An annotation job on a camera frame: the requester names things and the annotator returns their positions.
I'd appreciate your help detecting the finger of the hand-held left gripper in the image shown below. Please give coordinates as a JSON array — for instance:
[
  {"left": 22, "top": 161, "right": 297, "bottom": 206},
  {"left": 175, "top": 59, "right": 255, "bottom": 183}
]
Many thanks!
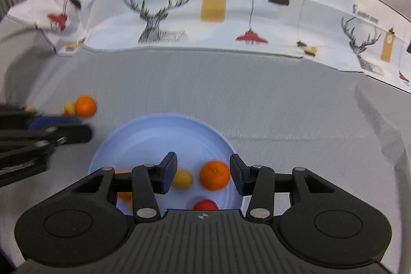
[
  {"left": 0, "top": 124, "right": 94, "bottom": 171},
  {"left": 0, "top": 105, "right": 82, "bottom": 131}
]

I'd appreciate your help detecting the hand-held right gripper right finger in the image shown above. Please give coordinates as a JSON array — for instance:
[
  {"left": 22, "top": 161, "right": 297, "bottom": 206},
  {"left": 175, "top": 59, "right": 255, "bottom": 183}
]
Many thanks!
[{"left": 229, "top": 154, "right": 338, "bottom": 223}]

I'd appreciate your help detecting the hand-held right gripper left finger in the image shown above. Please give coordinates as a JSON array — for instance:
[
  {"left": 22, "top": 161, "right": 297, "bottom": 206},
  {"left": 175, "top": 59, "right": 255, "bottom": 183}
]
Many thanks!
[{"left": 62, "top": 152, "right": 178, "bottom": 224}]

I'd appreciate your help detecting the orange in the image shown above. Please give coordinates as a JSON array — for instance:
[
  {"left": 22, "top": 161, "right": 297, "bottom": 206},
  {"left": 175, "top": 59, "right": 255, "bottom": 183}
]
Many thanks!
[
  {"left": 199, "top": 160, "right": 231, "bottom": 191},
  {"left": 75, "top": 95, "right": 97, "bottom": 118},
  {"left": 114, "top": 169, "right": 133, "bottom": 211}
]

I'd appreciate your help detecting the blue plate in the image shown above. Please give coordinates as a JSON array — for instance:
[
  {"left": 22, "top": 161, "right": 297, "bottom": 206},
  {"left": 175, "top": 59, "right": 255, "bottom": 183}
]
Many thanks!
[{"left": 87, "top": 114, "right": 245, "bottom": 217}]

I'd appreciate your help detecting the grey blanket with printed band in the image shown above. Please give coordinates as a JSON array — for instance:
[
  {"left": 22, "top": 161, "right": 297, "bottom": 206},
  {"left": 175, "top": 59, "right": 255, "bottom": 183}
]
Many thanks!
[{"left": 0, "top": 0, "right": 411, "bottom": 274}]

